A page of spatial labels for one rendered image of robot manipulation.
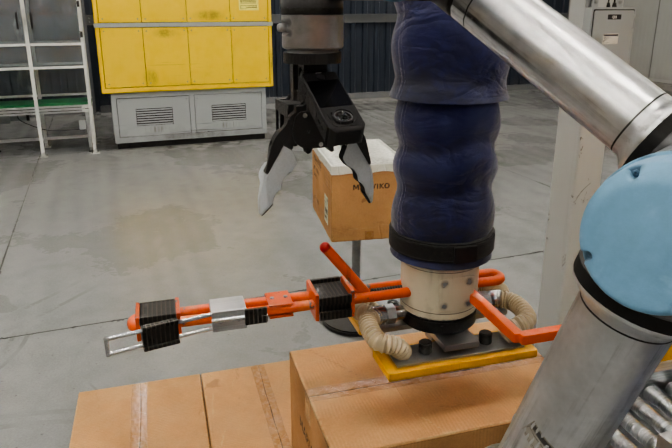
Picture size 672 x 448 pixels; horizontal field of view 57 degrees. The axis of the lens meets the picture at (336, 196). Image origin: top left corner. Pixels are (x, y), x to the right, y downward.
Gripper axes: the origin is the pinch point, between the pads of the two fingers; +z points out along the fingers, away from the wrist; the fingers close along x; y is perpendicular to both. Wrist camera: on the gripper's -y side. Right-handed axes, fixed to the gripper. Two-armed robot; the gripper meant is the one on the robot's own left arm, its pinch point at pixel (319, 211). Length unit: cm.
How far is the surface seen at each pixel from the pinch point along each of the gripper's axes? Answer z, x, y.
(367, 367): 58, -28, 48
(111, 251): 152, 30, 397
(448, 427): 58, -35, 22
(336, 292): 32, -17, 39
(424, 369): 45, -31, 25
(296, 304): 33, -8, 38
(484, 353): 44, -45, 25
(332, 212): 74, -78, 206
